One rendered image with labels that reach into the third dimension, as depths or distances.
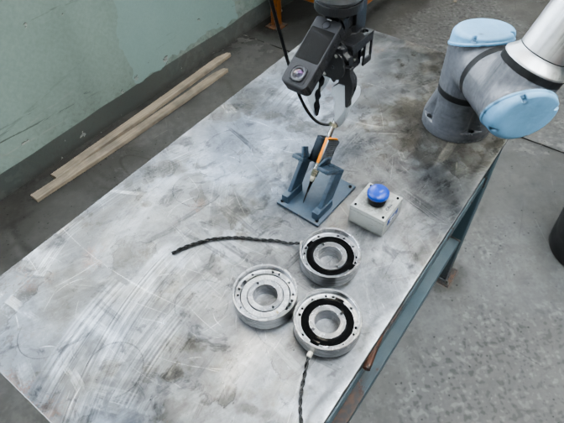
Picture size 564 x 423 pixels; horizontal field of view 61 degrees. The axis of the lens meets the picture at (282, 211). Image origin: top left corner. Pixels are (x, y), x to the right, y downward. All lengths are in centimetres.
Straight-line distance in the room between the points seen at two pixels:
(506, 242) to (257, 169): 126
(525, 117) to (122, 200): 76
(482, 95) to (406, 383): 99
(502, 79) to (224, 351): 65
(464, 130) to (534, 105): 22
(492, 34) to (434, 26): 223
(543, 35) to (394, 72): 48
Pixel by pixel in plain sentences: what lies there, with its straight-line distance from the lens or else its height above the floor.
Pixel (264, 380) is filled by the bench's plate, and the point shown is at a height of 80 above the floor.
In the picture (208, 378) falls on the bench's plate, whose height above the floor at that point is 80.
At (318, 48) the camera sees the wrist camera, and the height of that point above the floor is 113.
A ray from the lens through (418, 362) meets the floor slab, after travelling 168.
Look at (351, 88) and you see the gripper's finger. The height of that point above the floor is 106.
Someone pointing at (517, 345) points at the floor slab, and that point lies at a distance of 181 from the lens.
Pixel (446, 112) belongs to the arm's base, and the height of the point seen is 86.
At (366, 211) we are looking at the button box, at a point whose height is 84.
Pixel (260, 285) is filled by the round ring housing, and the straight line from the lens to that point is 80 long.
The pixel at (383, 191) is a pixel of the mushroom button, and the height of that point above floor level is 87.
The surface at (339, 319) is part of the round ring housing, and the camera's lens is 77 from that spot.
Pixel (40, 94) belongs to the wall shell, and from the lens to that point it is 230.
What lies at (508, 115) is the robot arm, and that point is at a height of 98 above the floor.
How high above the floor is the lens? 151
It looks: 49 degrees down
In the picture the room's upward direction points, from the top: 3 degrees counter-clockwise
